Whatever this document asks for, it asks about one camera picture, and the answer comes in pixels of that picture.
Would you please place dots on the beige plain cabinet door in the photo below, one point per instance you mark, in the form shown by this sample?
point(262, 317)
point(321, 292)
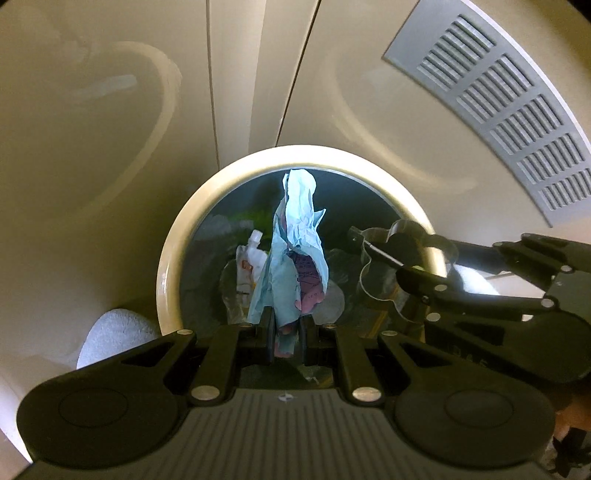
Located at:
point(69, 138)

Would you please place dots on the beige corner filler panel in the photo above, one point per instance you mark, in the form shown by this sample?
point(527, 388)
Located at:
point(258, 69)

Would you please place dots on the white spout pouch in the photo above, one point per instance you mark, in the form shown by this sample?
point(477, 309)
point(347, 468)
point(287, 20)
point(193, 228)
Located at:
point(249, 272)

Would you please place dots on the light blue paper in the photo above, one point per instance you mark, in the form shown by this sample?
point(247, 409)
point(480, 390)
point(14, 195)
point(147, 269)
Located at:
point(295, 217)

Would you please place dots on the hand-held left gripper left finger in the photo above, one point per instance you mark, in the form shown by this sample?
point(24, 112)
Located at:
point(267, 339)

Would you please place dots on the white fuzzy slipper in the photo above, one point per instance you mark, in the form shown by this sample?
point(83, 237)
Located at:
point(115, 332)
point(475, 281)

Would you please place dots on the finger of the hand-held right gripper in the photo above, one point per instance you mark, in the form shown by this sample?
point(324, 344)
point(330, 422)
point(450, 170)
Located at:
point(461, 304)
point(531, 258)

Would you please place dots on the grey metal vent grille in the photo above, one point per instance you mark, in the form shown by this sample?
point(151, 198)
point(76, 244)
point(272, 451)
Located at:
point(406, 50)

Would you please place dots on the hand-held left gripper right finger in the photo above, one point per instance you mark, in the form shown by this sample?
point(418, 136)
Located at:
point(305, 344)

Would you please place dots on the pink printed wrapper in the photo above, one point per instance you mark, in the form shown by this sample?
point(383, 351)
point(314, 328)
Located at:
point(311, 281)

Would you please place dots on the metal flower cookie cutter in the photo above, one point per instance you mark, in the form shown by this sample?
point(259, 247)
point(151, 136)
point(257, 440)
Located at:
point(364, 281)

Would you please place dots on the cream round trash bin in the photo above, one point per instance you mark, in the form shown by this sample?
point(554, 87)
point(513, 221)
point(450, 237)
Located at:
point(184, 221)

